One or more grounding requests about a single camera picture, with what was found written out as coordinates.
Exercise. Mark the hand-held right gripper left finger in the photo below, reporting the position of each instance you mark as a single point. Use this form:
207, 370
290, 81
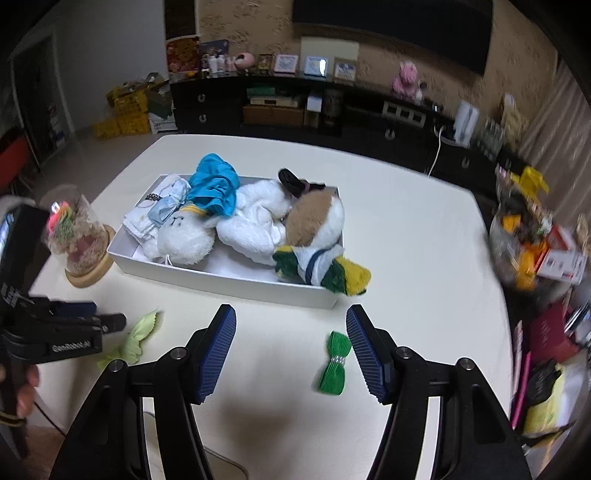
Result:
217, 355

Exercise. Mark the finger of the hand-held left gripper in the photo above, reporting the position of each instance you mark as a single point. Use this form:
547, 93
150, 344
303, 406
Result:
113, 323
64, 309

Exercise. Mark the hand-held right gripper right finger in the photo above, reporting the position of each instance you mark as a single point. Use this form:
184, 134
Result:
367, 360

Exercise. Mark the light green cloth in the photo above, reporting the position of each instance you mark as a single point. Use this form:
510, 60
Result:
138, 332

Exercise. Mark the green hair bow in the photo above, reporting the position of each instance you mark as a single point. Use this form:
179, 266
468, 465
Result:
334, 369

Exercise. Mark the white cardboard box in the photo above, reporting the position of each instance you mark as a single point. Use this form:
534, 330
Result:
231, 288

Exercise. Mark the white towel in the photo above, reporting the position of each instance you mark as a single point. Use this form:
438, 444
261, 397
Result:
138, 221

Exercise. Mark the white socks green yellow cuffs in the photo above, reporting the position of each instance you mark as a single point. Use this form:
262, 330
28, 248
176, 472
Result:
318, 263

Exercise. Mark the light blue cloth bundle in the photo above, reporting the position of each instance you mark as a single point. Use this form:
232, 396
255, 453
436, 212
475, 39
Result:
166, 207

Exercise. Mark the white fluffy plush toy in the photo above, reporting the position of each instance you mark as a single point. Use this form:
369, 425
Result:
249, 217

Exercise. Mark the brown and white plush toy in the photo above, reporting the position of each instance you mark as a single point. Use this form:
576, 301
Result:
314, 217

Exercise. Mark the person's left hand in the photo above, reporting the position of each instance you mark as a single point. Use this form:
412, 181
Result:
28, 387

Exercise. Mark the glass dome with flowers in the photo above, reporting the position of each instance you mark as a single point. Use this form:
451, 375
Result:
78, 240

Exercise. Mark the red chair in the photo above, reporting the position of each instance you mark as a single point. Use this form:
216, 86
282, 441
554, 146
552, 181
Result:
16, 159

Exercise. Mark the pile of colourful clutter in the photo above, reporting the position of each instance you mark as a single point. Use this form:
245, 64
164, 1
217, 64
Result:
531, 240

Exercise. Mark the stack of yellow crates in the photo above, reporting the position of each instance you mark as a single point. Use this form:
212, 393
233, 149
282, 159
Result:
122, 113

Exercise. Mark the green and white carton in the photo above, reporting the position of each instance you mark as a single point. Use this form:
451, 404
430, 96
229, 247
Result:
161, 110

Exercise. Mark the black television cabinet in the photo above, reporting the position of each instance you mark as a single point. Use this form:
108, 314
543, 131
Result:
369, 120

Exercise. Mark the brown wooden box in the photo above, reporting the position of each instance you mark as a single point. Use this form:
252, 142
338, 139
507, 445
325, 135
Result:
272, 115

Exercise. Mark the grey socket panel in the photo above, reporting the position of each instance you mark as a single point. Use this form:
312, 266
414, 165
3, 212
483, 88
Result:
404, 112

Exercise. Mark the black canister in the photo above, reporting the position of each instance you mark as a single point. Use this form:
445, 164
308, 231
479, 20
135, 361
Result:
332, 108

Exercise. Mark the row of glass bottles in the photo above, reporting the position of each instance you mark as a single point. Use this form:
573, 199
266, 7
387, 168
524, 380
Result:
491, 138

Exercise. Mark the small white box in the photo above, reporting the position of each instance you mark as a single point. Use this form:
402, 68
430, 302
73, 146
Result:
313, 108

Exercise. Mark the white water appliance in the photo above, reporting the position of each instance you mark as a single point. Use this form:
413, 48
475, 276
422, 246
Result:
467, 122

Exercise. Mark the stack of books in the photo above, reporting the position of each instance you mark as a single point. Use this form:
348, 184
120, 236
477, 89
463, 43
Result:
274, 96

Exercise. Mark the red festive poster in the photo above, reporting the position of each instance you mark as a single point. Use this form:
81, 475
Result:
182, 55

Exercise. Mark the row of small white bottles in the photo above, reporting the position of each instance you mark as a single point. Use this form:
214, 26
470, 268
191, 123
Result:
221, 63

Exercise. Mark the pink plush toy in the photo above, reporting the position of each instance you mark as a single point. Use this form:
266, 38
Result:
406, 78

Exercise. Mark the yellowish plush toy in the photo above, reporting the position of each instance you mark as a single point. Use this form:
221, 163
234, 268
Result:
513, 115

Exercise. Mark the blue printed card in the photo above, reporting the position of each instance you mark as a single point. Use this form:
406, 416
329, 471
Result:
214, 48

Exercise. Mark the pink round piggy bank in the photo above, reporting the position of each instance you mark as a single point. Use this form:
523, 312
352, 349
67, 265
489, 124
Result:
244, 61

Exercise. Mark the beige curtain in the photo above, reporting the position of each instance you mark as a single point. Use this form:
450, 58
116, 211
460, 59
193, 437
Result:
554, 115

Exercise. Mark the white security camera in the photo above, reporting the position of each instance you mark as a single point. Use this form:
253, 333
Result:
421, 93

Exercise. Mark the wooden picture frame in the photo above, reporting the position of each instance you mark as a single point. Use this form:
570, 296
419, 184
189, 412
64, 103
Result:
346, 69

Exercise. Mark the small dark picture frame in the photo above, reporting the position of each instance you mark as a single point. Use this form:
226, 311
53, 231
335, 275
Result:
265, 63

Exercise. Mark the blue bordered picture frame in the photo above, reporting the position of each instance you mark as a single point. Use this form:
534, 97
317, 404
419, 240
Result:
316, 66

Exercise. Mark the pink bordered picture frame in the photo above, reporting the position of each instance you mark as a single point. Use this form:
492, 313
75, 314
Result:
286, 63

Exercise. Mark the white wall panel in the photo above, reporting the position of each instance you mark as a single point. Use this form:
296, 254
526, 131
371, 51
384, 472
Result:
330, 46

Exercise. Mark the black wall television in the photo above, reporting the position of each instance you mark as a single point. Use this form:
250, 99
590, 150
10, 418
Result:
392, 27

